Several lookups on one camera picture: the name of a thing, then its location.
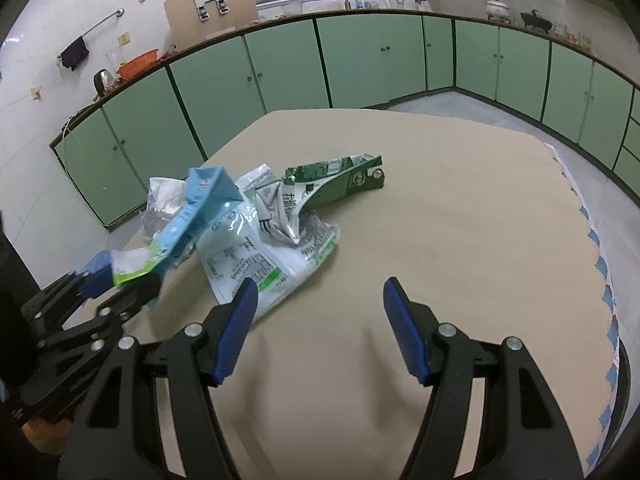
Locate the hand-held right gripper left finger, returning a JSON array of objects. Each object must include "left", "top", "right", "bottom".
[{"left": 57, "top": 277, "right": 259, "bottom": 480}]

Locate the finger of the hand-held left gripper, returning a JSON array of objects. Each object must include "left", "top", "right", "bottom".
[
  {"left": 22, "top": 255, "right": 118, "bottom": 332},
  {"left": 39, "top": 275, "right": 162, "bottom": 362}
]

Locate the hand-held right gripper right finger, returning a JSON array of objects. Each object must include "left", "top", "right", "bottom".
[{"left": 383, "top": 276, "right": 586, "bottom": 480}]

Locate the light blue white carton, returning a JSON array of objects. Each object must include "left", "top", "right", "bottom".
[{"left": 112, "top": 165, "right": 246, "bottom": 287}]

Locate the white green printed plastic bag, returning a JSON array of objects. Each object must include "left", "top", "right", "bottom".
[{"left": 196, "top": 162, "right": 342, "bottom": 332}]

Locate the crumpled silver wrapper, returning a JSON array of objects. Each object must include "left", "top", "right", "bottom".
[{"left": 141, "top": 176, "right": 190, "bottom": 242}]

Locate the green milk carton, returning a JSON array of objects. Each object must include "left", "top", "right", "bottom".
[{"left": 255, "top": 152, "right": 387, "bottom": 247}]

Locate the blue patterned tablecloth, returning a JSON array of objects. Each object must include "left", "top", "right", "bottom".
[{"left": 544, "top": 142, "right": 623, "bottom": 476}]

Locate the orange plastic basin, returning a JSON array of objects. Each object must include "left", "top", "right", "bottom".
[{"left": 117, "top": 50, "right": 160, "bottom": 81}]

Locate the dark hanging towel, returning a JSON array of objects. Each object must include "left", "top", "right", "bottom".
[{"left": 60, "top": 37, "right": 91, "bottom": 72}]

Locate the row of green base cabinets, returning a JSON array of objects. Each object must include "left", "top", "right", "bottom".
[{"left": 49, "top": 10, "right": 640, "bottom": 233}]

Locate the wooden cutting board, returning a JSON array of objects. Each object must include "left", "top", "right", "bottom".
[{"left": 164, "top": 0, "right": 258, "bottom": 48}]

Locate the white cooking pot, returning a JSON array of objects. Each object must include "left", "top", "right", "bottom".
[{"left": 485, "top": 0, "right": 512, "bottom": 23}]

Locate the black cooking pot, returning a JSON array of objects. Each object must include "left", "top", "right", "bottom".
[{"left": 520, "top": 10, "right": 553, "bottom": 32}]

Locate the group of glass jars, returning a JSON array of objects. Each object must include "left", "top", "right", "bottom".
[{"left": 552, "top": 22, "right": 594, "bottom": 49}]

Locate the metal towel rail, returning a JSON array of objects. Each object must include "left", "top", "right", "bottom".
[{"left": 56, "top": 9, "right": 125, "bottom": 61}]

